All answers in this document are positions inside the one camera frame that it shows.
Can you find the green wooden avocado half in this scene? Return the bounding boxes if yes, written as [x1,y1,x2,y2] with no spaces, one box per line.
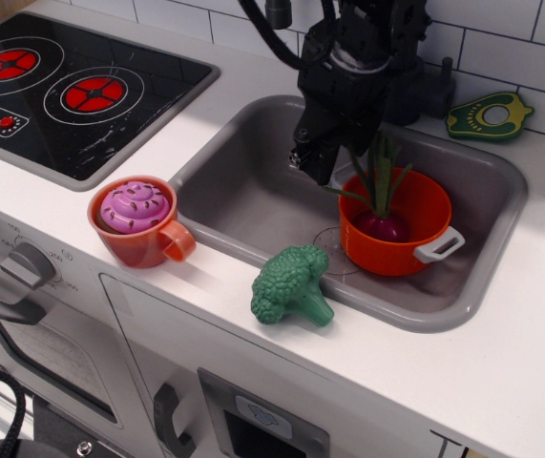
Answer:
[445,92,535,142]

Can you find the grey oven knob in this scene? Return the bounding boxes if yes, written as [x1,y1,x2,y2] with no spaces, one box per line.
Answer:
[0,242,56,290]

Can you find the grey plastic sink basin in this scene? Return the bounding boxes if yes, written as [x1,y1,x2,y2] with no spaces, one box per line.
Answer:
[171,95,528,333]

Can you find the black toy faucet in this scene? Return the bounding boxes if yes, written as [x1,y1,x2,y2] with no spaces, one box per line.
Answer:
[285,1,455,126]

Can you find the green toy broccoli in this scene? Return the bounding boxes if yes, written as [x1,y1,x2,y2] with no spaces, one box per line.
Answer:
[251,244,334,327]

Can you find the orange toy cup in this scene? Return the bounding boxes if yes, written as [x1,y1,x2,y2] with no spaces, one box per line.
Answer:
[88,176,196,268]

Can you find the dark grey cabinet handle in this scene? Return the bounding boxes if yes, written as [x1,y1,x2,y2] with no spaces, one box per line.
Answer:
[154,384,196,458]

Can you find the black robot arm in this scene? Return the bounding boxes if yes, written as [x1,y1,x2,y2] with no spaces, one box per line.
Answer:
[289,1,431,185]

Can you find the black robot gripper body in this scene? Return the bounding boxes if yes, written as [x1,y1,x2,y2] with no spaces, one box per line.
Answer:
[289,18,394,185]

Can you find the pink toy cupcake swirl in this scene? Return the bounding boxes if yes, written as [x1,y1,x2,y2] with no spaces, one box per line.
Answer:
[98,180,171,235]

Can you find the black cable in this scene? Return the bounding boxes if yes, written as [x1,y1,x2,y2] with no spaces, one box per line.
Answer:
[238,0,309,71]

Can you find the grey dishwasher control panel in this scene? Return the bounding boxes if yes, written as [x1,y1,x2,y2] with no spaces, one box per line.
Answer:
[198,368,330,458]

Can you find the orange toy pot grey handles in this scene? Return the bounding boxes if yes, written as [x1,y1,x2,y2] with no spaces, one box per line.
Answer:
[338,171,465,277]

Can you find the black toy stovetop red burners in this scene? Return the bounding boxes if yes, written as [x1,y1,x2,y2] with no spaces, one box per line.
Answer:
[0,12,220,191]

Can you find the grey oven door handle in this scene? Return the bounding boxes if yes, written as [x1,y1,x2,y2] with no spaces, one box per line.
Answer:
[0,266,48,326]

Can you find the purple toy beet green leaves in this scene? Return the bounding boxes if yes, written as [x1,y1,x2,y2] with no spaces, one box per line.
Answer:
[324,131,412,243]

